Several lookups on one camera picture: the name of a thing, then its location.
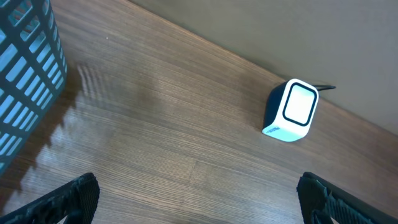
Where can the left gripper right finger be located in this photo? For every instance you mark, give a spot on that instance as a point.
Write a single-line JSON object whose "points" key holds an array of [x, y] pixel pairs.
{"points": [[323, 202]]}

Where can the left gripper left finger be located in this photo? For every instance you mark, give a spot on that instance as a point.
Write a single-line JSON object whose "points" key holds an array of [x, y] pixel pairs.
{"points": [[74, 202]]}

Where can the white barcode scanner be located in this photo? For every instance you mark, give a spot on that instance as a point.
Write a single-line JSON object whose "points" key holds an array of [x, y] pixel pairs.
{"points": [[289, 110]]}

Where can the grey mesh shopping basket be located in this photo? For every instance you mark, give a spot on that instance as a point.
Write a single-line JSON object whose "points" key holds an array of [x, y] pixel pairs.
{"points": [[33, 70]]}

